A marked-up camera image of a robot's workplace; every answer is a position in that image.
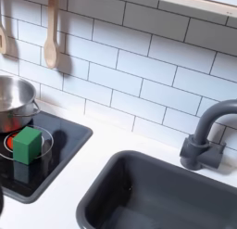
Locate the green cube block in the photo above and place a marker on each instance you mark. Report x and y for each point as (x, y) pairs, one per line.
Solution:
(27, 145)

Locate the black stove top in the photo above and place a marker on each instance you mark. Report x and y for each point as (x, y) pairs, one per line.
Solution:
(61, 143)

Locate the grey tap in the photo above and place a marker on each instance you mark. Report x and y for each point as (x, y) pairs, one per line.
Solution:
(203, 140)

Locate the wooden spoon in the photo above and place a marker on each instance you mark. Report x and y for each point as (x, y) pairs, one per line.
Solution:
(52, 50)

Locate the grey sink basin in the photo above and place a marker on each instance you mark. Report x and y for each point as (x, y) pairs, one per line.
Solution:
(160, 192)

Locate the steel pot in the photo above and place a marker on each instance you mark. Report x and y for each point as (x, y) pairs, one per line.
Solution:
(15, 99)

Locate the wooden spatula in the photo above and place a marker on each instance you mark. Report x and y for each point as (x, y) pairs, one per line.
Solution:
(2, 41)

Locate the white window frame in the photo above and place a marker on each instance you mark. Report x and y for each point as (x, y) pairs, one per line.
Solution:
(197, 2)

